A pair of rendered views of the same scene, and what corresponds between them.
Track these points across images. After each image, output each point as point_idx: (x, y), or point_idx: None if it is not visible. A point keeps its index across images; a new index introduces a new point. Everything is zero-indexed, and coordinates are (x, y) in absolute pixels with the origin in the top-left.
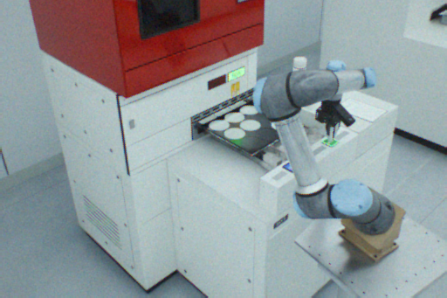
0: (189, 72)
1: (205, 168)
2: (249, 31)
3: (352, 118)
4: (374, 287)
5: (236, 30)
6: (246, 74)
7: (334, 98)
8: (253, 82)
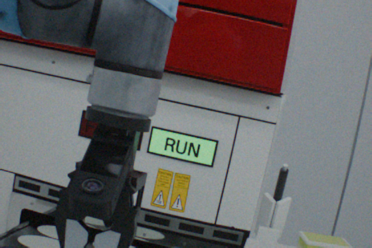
0: (14, 35)
1: None
2: (227, 22)
3: (100, 189)
4: None
5: None
6: (221, 172)
7: (93, 94)
8: (243, 213)
